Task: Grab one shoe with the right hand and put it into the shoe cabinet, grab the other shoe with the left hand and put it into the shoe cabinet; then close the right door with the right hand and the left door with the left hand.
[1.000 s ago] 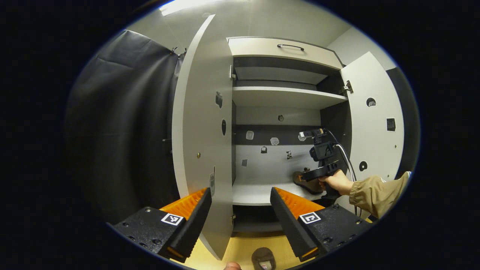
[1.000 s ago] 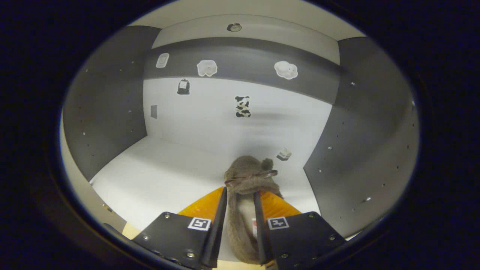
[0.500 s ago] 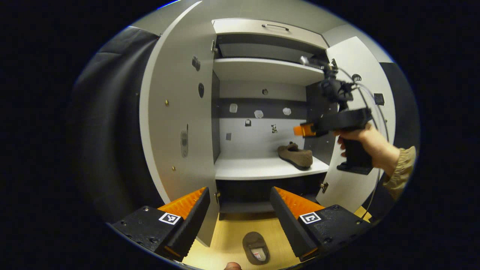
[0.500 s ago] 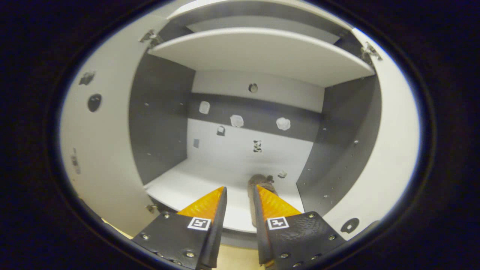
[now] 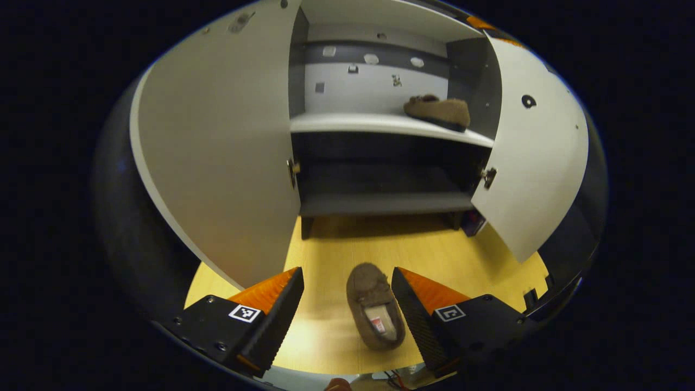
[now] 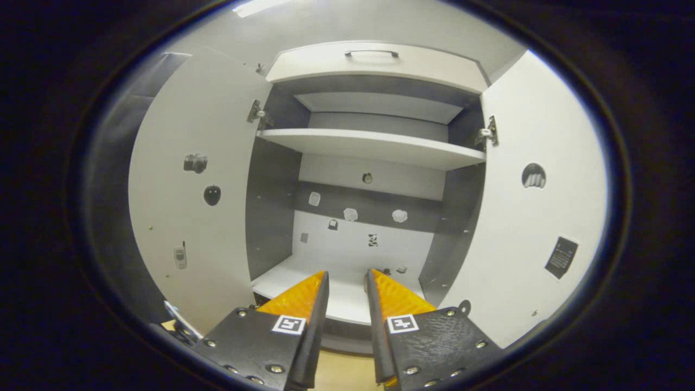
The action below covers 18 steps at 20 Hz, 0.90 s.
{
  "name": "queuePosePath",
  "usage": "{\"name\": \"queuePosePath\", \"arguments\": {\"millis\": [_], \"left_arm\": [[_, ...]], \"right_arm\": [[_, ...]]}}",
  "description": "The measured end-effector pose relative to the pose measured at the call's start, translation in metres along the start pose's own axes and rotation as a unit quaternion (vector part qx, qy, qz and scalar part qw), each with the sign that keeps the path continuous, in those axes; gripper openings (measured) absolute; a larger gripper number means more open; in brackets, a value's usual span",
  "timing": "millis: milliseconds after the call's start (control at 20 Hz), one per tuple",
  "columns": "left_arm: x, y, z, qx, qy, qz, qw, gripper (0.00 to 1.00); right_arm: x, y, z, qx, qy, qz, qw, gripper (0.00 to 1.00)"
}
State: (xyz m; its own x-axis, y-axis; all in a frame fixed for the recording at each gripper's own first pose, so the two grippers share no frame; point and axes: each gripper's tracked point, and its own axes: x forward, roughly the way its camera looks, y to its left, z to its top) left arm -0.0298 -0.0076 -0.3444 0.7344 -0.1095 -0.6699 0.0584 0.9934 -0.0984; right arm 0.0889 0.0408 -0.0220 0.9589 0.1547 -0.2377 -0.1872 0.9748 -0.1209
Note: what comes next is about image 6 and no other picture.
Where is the grey door with headphones sticker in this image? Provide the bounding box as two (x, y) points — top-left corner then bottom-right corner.
(437, 50), (609, 348)

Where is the large ceiling light panel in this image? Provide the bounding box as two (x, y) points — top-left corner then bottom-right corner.
(232, 0), (291, 18)

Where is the grey door with camera sticker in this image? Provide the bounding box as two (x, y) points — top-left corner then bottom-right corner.
(129, 46), (272, 337)

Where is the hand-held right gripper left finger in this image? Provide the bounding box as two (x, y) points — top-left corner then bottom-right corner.
(190, 270), (330, 391)

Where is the grey shoe cabinet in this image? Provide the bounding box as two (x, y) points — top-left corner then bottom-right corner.
(244, 41), (489, 356)

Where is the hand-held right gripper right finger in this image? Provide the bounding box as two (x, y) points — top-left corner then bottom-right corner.
(365, 269), (506, 391)

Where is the cream cabinet drawer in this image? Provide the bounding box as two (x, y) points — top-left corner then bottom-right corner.
(265, 42), (489, 94)

